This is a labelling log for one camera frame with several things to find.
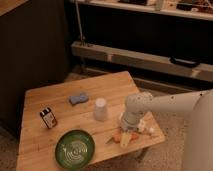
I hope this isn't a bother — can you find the blue eraser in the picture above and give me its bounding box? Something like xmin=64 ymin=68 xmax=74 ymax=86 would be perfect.
xmin=69 ymin=92 xmax=89 ymax=105

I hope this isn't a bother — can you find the green round plate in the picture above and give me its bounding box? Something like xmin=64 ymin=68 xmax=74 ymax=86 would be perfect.
xmin=55 ymin=130 xmax=95 ymax=171

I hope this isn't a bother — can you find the white ceramic cup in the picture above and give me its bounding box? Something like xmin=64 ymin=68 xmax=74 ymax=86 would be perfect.
xmin=93 ymin=98 xmax=108 ymax=121

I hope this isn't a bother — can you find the white plastic bottle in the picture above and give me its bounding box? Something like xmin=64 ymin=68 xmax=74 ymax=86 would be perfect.
xmin=137 ymin=118 xmax=156 ymax=136

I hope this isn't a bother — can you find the orange toy carrot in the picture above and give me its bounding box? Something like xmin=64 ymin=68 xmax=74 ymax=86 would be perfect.
xmin=107 ymin=132 xmax=139 ymax=143

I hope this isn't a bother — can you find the dark spice jar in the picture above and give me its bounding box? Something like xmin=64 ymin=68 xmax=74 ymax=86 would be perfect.
xmin=40 ymin=107 xmax=57 ymax=129

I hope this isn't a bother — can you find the black handle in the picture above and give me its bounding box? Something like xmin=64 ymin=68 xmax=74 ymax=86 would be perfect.
xmin=170 ymin=57 xmax=200 ymax=68

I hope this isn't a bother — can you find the metal shelf rack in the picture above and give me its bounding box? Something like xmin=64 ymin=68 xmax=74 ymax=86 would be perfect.
xmin=68 ymin=0 xmax=213 ymax=82

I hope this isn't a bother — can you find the dark cabinet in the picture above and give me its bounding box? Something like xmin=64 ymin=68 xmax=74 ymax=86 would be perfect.
xmin=0 ymin=0 xmax=69 ymax=137

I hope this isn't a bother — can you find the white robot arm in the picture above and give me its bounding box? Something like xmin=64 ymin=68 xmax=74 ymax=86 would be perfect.
xmin=120 ymin=89 xmax=213 ymax=171

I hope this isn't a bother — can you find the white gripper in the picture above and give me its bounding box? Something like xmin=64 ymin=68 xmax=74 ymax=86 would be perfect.
xmin=119 ymin=112 xmax=142 ymax=148

